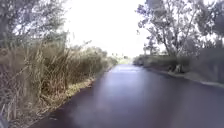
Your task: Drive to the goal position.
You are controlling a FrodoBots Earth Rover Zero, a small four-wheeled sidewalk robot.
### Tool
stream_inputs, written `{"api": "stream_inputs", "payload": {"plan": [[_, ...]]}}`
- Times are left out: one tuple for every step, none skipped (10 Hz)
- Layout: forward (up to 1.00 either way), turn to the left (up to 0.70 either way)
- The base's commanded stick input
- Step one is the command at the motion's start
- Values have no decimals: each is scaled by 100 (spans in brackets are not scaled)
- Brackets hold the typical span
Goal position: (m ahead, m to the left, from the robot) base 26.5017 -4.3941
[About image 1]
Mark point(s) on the dark asphalt road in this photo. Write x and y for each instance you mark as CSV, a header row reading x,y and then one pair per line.
x,y
133,100

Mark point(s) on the leafy tree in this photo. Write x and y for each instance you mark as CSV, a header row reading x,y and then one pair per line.
x,y
23,20

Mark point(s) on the dark hedge of trees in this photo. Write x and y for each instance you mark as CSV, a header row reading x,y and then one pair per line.
x,y
200,63

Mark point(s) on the tall dry grass bank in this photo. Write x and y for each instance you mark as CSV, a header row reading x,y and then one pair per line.
x,y
43,73

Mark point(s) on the large tree with pale trunk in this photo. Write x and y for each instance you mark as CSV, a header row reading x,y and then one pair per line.
x,y
173,26

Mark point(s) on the green grass verge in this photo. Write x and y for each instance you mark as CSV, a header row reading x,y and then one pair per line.
x,y
186,76

